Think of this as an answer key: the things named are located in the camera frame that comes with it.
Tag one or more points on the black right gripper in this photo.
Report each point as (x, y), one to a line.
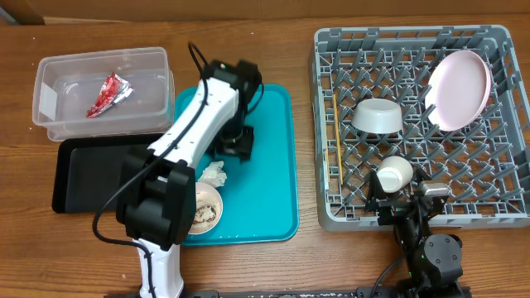
(392, 207)

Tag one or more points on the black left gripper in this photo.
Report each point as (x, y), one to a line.
(243, 147)

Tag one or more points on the cream white cup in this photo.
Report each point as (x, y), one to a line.
(394, 173)

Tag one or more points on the white tissue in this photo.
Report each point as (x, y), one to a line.
(214, 174)

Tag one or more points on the pink bowl with food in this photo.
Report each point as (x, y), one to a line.
(209, 209)

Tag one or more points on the grey white bowl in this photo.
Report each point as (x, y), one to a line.
(377, 116)

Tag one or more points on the pink round plate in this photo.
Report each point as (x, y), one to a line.
(459, 89)

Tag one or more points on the red silver wrapper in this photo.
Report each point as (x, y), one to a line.
(114, 91)

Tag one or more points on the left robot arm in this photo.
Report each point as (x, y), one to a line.
(156, 198)

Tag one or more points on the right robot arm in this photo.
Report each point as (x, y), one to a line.
(433, 259)

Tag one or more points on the grey dishwasher rack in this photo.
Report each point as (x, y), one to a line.
(484, 164)

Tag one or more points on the black waste bin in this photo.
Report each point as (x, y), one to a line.
(88, 170)

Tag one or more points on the teal plastic tray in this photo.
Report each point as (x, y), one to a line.
(260, 195)

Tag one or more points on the clear plastic container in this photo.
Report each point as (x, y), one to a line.
(67, 86)

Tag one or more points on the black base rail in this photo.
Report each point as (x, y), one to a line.
(360, 292)

